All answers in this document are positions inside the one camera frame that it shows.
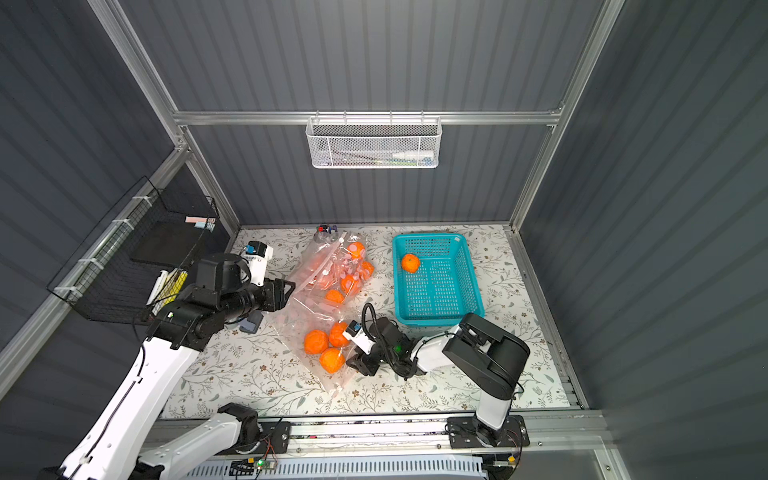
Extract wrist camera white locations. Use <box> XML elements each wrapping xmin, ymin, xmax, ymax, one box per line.
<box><xmin>241</xmin><ymin>241</ymin><xmax>274</xmax><ymax>287</ymax></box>
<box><xmin>343</xmin><ymin>321</ymin><xmax>375</xmax><ymax>355</ymax></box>

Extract teal plastic basket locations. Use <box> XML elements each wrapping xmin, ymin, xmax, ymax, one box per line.
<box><xmin>392</xmin><ymin>232</ymin><xmax>485</xmax><ymax>328</ymax></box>

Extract clear zip-top bag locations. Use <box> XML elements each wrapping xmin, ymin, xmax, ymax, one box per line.
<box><xmin>288</xmin><ymin>229</ymin><xmax>375</xmax><ymax>307</ymax></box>
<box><xmin>268</xmin><ymin>295</ymin><xmax>356</xmax><ymax>395</ymax></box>

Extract orange fruit taken out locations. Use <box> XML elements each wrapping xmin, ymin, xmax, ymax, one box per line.
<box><xmin>400</xmin><ymin>253</ymin><xmax>421</xmax><ymax>274</ymax></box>

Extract black notebook in basket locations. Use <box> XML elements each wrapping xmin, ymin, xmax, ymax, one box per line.
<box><xmin>129</xmin><ymin>222</ymin><xmax>211</xmax><ymax>268</ymax></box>

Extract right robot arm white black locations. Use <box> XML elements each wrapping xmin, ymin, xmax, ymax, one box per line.
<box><xmin>343</xmin><ymin>303</ymin><xmax>530</xmax><ymax>450</ymax></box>

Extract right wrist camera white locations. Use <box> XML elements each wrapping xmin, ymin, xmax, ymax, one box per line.
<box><xmin>343</xmin><ymin>321</ymin><xmax>375</xmax><ymax>355</ymax></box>

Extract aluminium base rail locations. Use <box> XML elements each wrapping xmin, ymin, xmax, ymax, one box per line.
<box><xmin>128</xmin><ymin>410</ymin><xmax>607</xmax><ymax>463</ymax></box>

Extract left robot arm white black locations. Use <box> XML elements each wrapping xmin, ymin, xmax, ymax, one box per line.
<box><xmin>37</xmin><ymin>241</ymin><xmax>296</xmax><ymax>479</ymax></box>

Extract pink pen cup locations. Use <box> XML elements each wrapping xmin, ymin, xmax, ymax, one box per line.
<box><xmin>313</xmin><ymin>224</ymin><xmax>339</xmax><ymax>243</ymax></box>

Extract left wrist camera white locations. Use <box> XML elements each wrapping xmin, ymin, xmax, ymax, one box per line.
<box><xmin>241</xmin><ymin>241</ymin><xmax>274</xmax><ymax>287</ymax></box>

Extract black wire wall basket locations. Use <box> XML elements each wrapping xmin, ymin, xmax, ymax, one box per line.
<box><xmin>47</xmin><ymin>171</ymin><xmax>228</xmax><ymax>325</ymax></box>

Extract yellow item in black basket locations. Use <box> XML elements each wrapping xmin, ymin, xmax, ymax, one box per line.
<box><xmin>154</xmin><ymin>269</ymin><xmax>188</xmax><ymax>307</ymax></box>

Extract white wire mesh basket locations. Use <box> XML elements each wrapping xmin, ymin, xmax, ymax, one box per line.
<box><xmin>305</xmin><ymin>115</ymin><xmax>443</xmax><ymax>170</ymax></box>

